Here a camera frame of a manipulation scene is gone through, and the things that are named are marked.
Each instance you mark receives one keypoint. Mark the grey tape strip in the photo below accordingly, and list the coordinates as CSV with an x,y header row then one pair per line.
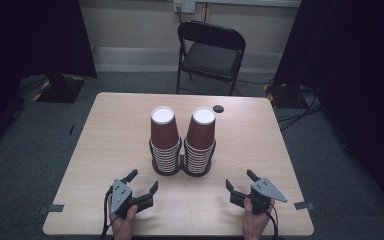
x,y
304,205
50,208

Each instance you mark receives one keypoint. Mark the person's right hand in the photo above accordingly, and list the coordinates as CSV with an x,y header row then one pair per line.
x,y
254,223

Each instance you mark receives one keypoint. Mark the black folding chair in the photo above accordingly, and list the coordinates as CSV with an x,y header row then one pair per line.
x,y
210,56

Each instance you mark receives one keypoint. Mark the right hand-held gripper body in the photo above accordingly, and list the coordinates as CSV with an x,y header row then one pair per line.
x,y
264,192

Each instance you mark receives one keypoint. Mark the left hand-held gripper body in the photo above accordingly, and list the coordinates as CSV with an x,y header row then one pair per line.
x,y
121,195

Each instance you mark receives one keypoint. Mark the black round table cap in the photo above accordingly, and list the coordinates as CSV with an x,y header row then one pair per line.
x,y
218,108

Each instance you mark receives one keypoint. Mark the white wall socket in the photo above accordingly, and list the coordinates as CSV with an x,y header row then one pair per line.
x,y
184,6

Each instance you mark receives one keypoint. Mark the black curtain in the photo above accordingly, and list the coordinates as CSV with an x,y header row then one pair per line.
x,y
353,66

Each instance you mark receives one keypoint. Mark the person's left hand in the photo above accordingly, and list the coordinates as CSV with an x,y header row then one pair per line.
x,y
123,225

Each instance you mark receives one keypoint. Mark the black stand base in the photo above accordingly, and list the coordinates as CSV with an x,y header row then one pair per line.
x,y
281,95
60,88

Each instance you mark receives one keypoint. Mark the stack of brown paper cups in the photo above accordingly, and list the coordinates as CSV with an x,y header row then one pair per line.
x,y
164,133
200,133

